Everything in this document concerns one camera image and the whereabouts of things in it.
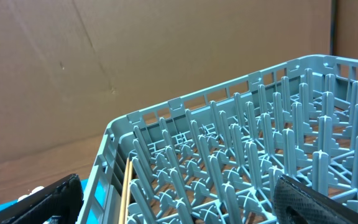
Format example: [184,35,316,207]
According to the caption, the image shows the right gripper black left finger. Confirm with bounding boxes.
[0,174,84,224]

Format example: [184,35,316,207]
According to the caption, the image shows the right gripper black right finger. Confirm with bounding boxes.
[273,175,358,224]

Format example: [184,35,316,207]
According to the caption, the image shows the wooden chopstick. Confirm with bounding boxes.
[124,161,133,224]
[118,158,130,224]

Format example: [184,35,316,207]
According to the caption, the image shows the grey dish rack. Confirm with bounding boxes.
[78,55,358,223]

